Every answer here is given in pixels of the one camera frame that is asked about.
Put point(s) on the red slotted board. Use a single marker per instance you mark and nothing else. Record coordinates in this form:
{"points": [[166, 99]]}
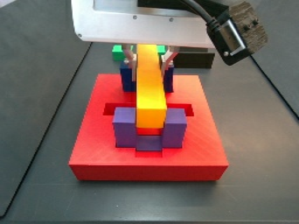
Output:
{"points": [[98, 160]]}

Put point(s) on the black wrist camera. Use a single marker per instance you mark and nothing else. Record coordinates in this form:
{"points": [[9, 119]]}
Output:
{"points": [[237, 33]]}

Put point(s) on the black angle bracket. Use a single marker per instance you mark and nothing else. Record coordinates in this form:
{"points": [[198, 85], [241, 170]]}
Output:
{"points": [[193, 57]]}

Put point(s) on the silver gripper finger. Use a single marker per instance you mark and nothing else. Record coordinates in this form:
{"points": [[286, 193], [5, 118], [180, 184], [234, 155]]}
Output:
{"points": [[132, 58], [168, 58]]}

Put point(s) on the blue U-shaped block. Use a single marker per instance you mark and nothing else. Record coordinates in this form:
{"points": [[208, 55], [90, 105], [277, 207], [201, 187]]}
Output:
{"points": [[130, 85]]}

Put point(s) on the green zigzag block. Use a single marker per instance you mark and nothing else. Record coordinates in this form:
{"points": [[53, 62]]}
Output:
{"points": [[118, 55]]}

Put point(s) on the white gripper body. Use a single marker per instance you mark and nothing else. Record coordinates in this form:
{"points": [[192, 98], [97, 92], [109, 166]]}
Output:
{"points": [[118, 21]]}

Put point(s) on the yellow rectangular bar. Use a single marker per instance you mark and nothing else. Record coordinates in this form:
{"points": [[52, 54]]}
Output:
{"points": [[150, 89]]}

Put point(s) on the purple U-shaped block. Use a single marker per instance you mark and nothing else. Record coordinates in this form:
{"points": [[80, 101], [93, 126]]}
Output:
{"points": [[150, 139]]}

